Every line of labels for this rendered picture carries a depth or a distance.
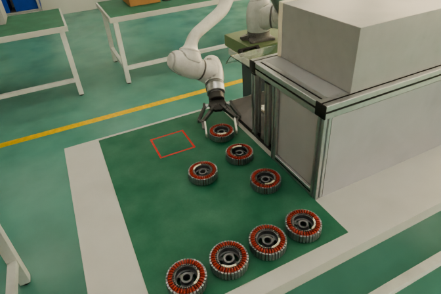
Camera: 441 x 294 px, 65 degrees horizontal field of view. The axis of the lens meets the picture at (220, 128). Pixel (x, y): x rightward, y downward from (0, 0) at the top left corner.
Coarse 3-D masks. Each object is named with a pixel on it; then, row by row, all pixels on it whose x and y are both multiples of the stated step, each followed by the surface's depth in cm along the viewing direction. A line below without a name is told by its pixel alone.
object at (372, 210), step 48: (96, 144) 156; (96, 192) 129; (336, 192) 121; (384, 192) 119; (432, 192) 118; (96, 240) 110; (336, 240) 104; (384, 240) 108; (96, 288) 95; (144, 288) 95; (240, 288) 93; (288, 288) 95
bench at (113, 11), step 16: (112, 0) 416; (160, 0) 399; (176, 0) 394; (192, 0) 388; (208, 0) 383; (112, 16) 349; (128, 16) 351; (144, 16) 358; (112, 48) 435; (208, 48) 413; (144, 64) 386; (128, 80) 386
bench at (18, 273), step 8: (0, 224) 164; (0, 232) 161; (0, 240) 163; (8, 240) 168; (0, 248) 165; (8, 248) 167; (8, 256) 169; (16, 256) 173; (8, 264) 170; (16, 264) 171; (8, 272) 166; (16, 272) 167; (24, 272) 178; (8, 280) 162; (16, 280) 164; (24, 280) 180; (8, 288) 159; (16, 288) 161
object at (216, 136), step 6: (216, 126) 155; (222, 126) 155; (228, 126) 154; (210, 132) 152; (216, 132) 155; (222, 132) 154; (228, 132) 150; (210, 138) 152; (216, 138) 149; (222, 138) 148; (228, 138) 150
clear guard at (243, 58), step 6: (264, 48) 156; (270, 48) 155; (276, 48) 155; (234, 54) 151; (240, 54) 151; (246, 54) 151; (252, 54) 150; (258, 54) 150; (264, 54) 149; (228, 60) 155; (234, 60) 158; (240, 60) 145; (246, 60) 145; (246, 66) 140
